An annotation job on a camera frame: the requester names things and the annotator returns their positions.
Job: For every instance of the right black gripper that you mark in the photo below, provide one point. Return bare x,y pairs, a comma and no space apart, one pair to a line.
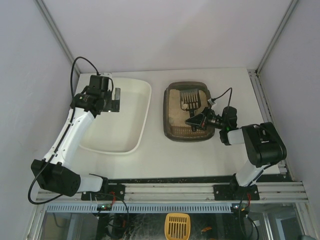
204,119

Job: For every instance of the yellow litter scoop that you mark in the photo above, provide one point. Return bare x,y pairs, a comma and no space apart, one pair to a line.
177,226

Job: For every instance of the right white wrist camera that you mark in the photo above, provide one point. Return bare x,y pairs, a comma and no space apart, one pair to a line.
212,101

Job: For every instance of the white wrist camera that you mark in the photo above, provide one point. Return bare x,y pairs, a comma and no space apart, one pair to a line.
212,101
109,75

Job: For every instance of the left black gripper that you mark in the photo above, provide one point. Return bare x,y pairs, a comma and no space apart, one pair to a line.
114,103

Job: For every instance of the dark brown litter box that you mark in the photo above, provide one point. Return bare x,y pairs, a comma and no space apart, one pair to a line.
174,126

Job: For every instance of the grey slotted cable duct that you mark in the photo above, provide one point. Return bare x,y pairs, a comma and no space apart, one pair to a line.
140,208

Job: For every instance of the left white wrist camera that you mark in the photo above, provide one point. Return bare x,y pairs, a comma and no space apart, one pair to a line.
109,75

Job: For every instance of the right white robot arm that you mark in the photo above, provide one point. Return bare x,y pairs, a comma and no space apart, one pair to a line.
264,147

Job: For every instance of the litter clump in scoop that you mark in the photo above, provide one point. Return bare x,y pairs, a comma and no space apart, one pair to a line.
185,106

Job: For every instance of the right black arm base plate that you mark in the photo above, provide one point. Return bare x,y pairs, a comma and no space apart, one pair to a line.
235,192

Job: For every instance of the white plastic tray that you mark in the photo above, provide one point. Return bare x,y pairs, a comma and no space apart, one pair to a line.
120,133

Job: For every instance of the black litter scoop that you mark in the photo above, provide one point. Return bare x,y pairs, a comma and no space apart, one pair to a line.
191,97

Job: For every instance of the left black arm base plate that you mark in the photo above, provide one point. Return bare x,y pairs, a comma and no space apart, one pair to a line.
109,193

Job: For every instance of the aluminium front rail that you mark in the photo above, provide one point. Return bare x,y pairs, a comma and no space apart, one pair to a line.
262,192

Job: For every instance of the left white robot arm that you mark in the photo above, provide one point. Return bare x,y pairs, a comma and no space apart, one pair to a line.
54,171

